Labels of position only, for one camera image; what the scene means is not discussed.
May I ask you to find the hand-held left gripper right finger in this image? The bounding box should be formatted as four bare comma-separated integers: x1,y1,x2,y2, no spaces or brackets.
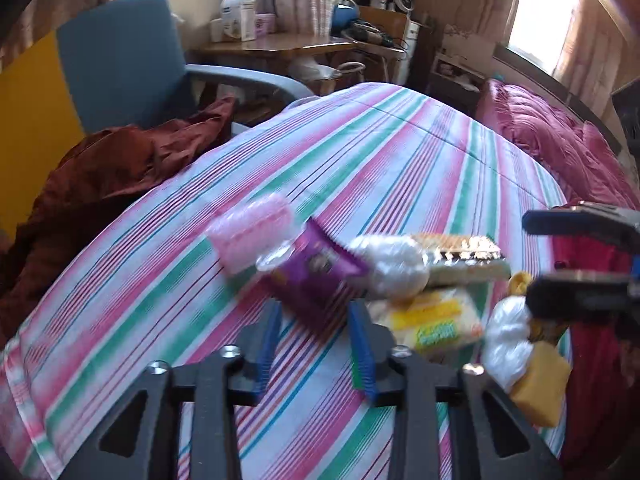
349,304,564,480

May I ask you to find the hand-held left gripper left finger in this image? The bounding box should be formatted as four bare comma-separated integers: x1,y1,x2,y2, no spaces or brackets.
55,304,282,480

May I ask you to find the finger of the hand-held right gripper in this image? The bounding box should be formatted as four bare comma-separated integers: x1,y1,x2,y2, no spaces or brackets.
521,202,640,249
526,269,640,324

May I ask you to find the green-edged cracker packet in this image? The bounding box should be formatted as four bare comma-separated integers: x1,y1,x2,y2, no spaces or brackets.
367,287,485,362

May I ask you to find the white plastic ball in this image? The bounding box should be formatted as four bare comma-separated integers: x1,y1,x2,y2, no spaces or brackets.
347,235,431,304
482,294,535,394

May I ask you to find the purple snack packet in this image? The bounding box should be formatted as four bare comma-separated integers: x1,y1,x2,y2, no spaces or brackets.
256,217,371,337

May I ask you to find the yellow wrapper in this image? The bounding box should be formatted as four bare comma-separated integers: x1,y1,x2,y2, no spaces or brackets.
509,271,566,346

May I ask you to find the red cloth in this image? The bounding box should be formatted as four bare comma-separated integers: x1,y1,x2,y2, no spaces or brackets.
552,235,640,467

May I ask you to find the pink quilt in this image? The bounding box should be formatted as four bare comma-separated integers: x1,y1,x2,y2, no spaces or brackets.
475,79,640,211

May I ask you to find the yellow sponge block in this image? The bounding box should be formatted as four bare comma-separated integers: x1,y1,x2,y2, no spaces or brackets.
510,342,573,429

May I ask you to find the clear wafer packet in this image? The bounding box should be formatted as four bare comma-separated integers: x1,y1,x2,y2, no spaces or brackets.
410,232,512,289

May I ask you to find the pink clear packet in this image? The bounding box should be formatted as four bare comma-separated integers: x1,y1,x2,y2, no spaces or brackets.
206,192,296,277

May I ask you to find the dark bedside cabinet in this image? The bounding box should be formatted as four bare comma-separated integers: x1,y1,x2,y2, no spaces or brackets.
429,24,497,112

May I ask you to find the striped bed sheet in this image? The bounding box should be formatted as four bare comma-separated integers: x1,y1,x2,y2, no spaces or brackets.
0,82,574,480

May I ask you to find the bright window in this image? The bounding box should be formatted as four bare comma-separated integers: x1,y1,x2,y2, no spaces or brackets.
507,0,584,76

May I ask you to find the maroon cloth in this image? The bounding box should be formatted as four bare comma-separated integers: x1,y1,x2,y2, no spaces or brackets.
0,96,239,342

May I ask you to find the cluttered side table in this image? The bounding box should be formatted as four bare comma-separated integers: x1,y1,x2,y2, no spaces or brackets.
344,6,422,87

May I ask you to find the white plastic bag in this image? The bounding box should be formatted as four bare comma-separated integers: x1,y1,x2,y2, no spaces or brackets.
289,55,332,82

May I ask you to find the wooden desk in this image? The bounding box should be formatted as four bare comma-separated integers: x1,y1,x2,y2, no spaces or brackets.
187,32,359,87

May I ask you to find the grey yellow blue armchair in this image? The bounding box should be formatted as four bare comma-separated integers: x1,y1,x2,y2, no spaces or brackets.
0,0,316,241

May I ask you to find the white product box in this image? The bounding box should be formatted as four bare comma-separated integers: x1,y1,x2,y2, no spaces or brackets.
220,0,257,43

